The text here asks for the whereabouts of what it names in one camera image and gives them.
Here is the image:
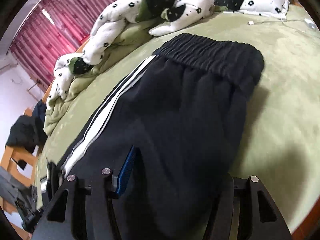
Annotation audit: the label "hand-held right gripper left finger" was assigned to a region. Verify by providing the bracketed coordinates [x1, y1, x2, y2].
[32, 145, 140, 240]

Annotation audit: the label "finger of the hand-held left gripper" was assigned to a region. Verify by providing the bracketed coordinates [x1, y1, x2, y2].
[46, 162, 64, 201]

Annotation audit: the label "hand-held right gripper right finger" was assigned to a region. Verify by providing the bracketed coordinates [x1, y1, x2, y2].
[206, 174, 292, 240]

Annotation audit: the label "black pants with white stripes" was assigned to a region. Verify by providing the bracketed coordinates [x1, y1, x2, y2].
[47, 33, 265, 240]

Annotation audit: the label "grey jeans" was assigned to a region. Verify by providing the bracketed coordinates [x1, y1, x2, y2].
[0, 166, 38, 219]

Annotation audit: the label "black jacket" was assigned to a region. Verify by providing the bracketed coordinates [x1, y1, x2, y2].
[5, 116, 48, 153]

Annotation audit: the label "navy blue garment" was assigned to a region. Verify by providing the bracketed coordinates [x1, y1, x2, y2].
[32, 99, 48, 123]

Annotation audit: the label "green fleece bed sheet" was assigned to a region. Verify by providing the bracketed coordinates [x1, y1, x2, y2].
[35, 5, 320, 233]

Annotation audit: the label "red patterned curtain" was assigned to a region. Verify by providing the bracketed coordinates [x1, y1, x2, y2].
[9, 0, 121, 93]

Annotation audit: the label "white floral quilt green lining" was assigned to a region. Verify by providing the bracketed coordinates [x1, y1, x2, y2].
[43, 0, 216, 136]

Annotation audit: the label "white floral pillow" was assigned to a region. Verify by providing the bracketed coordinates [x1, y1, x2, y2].
[208, 0, 291, 18]

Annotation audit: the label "white charging cable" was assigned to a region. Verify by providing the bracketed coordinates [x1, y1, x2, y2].
[246, 11, 320, 35]

